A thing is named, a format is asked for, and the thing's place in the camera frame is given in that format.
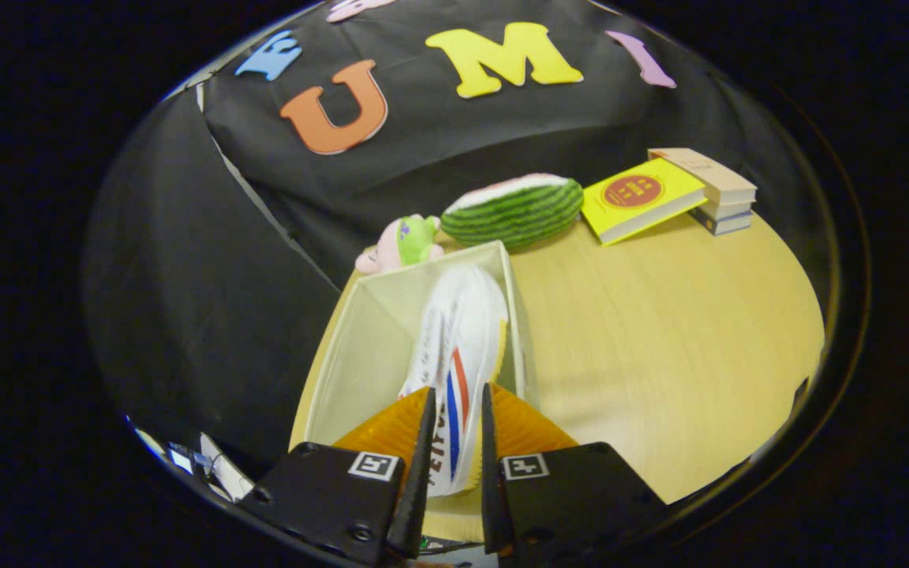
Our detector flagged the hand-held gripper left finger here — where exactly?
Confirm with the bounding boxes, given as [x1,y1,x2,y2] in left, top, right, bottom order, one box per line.
[238,386,437,566]

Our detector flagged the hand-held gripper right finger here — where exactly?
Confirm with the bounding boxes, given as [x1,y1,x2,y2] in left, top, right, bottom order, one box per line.
[480,383,668,566]

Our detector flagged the beige fabric storage box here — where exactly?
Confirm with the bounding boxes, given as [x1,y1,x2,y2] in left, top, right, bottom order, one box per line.
[289,241,539,545]

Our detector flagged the white shoe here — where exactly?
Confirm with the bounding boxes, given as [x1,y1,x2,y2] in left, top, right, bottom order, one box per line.
[398,264,511,498]

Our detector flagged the white paper sheet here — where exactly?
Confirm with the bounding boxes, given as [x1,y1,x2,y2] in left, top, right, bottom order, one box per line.
[200,432,255,501]

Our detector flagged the blue printed packet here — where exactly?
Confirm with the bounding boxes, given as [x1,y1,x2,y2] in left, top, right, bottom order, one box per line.
[164,442,212,477]

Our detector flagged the pink and green plush toy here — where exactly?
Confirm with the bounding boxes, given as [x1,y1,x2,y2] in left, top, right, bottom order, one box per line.
[355,214,446,275]

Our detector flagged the watermelon slice plush toy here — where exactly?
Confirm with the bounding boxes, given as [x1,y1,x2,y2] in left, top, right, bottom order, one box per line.
[440,174,585,250]

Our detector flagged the black backdrop cloth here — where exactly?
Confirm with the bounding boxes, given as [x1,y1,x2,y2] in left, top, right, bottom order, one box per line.
[84,0,834,474]

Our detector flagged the yellow book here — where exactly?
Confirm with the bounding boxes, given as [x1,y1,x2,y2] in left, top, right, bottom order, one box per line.
[581,158,708,246]

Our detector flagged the blue grey book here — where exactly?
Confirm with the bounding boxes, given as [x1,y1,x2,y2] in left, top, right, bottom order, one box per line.
[690,208,754,237]

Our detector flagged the white book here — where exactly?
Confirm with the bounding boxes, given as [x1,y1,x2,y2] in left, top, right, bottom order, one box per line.
[695,197,756,222]

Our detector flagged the tan book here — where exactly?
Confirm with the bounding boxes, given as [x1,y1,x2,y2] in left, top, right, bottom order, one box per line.
[648,148,758,206]

